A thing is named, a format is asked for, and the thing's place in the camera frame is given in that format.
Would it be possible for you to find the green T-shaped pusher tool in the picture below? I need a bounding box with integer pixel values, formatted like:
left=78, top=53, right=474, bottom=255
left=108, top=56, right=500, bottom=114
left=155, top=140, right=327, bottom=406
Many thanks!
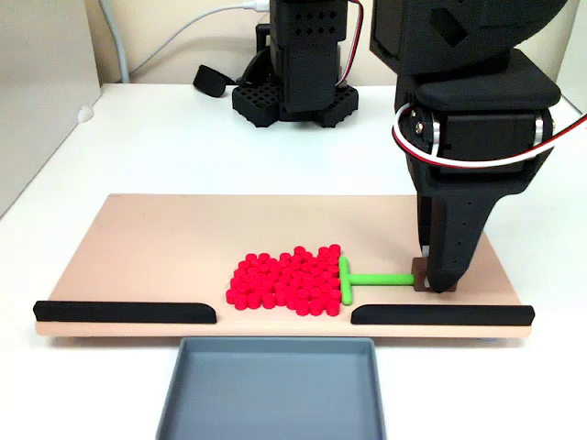
left=338, top=256, right=459, bottom=306

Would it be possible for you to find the red cylindrical granules pile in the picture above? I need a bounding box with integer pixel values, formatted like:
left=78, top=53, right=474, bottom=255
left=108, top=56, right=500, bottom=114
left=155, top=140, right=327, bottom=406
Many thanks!
left=224, top=244, right=344, bottom=318

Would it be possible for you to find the grey rectangular tray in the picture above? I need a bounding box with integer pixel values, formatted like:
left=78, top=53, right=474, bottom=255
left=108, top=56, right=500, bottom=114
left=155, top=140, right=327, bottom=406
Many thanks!
left=154, top=336, right=387, bottom=440

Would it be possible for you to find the beige flat board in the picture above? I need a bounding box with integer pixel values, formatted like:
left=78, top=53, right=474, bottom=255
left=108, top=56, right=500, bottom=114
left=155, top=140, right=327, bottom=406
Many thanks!
left=35, top=192, right=536, bottom=341

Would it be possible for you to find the white cabinet panel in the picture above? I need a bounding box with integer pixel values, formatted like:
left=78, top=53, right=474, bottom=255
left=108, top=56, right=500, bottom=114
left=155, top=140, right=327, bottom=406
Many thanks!
left=0, top=0, right=103, bottom=217

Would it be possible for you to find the white and red servo cable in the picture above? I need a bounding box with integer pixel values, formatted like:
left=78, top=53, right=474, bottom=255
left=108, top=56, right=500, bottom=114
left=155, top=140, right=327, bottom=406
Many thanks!
left=392, top=103, right=587, bottom=169
left=337, top=0, right=367, bottom=89

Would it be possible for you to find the black edge rail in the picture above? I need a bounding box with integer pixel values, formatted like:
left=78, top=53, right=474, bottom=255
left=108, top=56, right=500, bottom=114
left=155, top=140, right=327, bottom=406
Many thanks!
left=32, top=300, right=217, bottom=325
left=350, top=303, right=536, bottom=326

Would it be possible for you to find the white USB cable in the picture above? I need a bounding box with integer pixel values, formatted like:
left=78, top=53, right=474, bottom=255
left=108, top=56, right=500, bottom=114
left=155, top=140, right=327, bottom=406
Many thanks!
left=130, top=0, right=272, bottom=80

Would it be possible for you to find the grey power cable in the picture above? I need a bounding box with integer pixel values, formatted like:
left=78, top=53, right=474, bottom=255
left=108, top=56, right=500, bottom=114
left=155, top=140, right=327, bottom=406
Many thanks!
left=97, top=0, right=133, bottom=84

